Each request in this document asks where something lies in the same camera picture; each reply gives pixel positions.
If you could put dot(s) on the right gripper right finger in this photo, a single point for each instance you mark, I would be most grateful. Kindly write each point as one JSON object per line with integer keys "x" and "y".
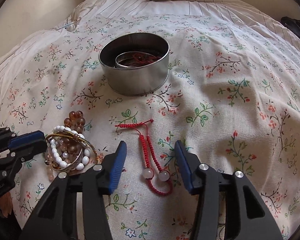
{"x": 246, "y": 216}

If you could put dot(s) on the floral bed sheet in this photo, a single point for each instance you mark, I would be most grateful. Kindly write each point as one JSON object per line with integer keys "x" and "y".
{"x": 231, "y": 129}

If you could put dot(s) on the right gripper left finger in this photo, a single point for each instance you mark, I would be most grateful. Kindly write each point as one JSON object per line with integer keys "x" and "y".
{"x": 54, "y": 217}

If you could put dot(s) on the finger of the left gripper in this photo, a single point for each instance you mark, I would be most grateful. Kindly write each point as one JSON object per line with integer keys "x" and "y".
{"x": 26, "y": 139}
{"x": 24, "y": 151}

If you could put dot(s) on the gold bangle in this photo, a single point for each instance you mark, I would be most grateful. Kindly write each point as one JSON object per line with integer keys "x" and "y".
{"x": 69, "y": 151}

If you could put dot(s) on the silver bangle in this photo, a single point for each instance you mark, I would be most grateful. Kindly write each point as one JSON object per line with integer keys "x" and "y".
{"x": 135, "y": 59}

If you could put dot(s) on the black jacket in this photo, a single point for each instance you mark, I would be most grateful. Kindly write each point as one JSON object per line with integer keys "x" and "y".
{"x": 292, "y": 24}

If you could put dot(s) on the round metal tin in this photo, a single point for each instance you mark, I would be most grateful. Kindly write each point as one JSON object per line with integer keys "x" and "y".
{"x": 136, "y": 81}

